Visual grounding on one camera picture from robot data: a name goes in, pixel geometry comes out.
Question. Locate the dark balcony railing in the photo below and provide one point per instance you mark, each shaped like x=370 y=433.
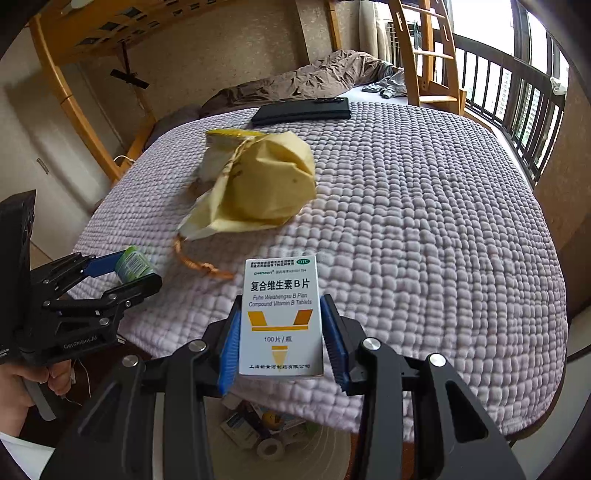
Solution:
x=508 y=64

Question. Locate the wooden bed ladder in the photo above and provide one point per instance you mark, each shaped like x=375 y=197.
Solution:
x=413 y=69

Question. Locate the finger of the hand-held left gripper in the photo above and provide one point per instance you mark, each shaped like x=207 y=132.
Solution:
x=138 y=286
x=104 y=265

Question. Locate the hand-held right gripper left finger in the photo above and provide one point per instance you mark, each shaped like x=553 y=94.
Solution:
x=228 y=364

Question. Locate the black wall-mounted bracket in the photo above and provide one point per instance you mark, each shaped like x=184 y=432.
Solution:
x=129 y=77

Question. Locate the white medicine box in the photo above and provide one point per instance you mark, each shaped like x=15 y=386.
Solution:
x=281 y=314

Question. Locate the white and yellow packet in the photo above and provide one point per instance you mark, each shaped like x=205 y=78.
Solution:
x=217 y=159

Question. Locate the small green box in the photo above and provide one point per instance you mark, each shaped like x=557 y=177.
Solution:
x=131 y=264

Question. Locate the beige curtain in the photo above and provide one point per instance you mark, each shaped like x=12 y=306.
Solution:
x=369 y=27

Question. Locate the person's left hand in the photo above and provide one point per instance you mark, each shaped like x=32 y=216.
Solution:
x=14 y=397

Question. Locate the white tape roll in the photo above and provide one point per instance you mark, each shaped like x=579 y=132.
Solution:
x=270 y=448

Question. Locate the small white cloth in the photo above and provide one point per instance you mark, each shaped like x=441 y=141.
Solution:
x=557 y=85

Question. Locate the brown duvet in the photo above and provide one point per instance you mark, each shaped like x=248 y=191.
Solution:
x=323 y=69

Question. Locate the grey garment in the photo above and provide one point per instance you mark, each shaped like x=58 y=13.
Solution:
x=392 y=85

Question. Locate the white trash bin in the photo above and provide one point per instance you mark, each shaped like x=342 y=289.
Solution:
x=332 y=457

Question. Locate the grey bedsheet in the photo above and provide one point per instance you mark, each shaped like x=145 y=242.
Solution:
x=355 y=94

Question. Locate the lilac quilted blanket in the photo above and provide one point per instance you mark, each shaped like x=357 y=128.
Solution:
x=415 y=254

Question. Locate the wooden bunk bed frame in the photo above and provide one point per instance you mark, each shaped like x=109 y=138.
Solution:
x=55 y=27

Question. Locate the black flat box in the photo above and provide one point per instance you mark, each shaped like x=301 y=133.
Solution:
x=300 y=111

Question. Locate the yellow paper bag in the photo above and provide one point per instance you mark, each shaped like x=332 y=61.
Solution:
x=272 y=184

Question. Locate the green hanging cloth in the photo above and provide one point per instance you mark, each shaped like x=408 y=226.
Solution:
x=416 y=34

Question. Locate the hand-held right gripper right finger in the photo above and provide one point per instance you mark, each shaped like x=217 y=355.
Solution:
x=334 y=346

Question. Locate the small white carton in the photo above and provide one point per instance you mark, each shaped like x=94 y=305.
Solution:
x=238 y=429

